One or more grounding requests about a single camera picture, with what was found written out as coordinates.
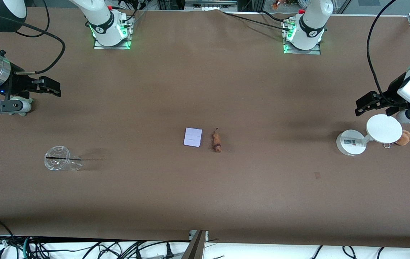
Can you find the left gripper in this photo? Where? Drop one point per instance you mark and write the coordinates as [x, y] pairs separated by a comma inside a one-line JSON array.
[[391, 91]]

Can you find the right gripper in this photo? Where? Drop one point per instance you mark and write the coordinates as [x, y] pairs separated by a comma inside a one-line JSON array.
[[18, 82]]

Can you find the brown lion statue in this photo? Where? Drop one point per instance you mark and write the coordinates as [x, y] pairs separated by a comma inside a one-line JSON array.
[[216, 141]]

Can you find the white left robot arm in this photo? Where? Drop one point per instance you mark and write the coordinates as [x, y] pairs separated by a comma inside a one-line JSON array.
[[312, 25]]

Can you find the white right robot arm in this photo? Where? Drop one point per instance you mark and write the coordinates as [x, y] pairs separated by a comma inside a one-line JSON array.
[[104, 18]]

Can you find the white round desk lamp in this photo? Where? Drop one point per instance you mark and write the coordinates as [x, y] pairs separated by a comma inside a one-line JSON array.
[[384, 128]]

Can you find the grey green plush toy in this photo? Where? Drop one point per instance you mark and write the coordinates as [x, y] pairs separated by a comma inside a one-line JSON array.
[[21, 114]]

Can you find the brown plush bear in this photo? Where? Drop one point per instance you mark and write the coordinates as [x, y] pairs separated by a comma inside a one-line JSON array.
[[404, 138]]

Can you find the thin black straw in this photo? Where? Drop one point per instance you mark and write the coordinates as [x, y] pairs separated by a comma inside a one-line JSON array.
[[57, 158]]

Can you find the clear plastic cup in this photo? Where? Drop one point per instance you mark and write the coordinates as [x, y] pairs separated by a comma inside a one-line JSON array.
[[58, 160]]

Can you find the small orange toy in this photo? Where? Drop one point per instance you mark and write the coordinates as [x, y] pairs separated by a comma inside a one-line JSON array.
[[276, 4]]

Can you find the brown table cover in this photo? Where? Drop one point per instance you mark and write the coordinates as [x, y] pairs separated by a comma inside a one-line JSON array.
[[262, 198]]

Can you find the black power plug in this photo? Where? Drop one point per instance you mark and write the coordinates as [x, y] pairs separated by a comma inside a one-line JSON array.
[[169, 253]]

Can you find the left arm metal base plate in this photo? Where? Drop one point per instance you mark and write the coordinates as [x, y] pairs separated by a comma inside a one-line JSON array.
[[314, 51]]

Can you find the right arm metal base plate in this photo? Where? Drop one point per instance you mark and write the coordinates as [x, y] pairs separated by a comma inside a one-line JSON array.
[[118, 45]]

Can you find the grey brown post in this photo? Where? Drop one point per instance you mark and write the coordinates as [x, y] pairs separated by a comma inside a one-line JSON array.
[[194, 249]]

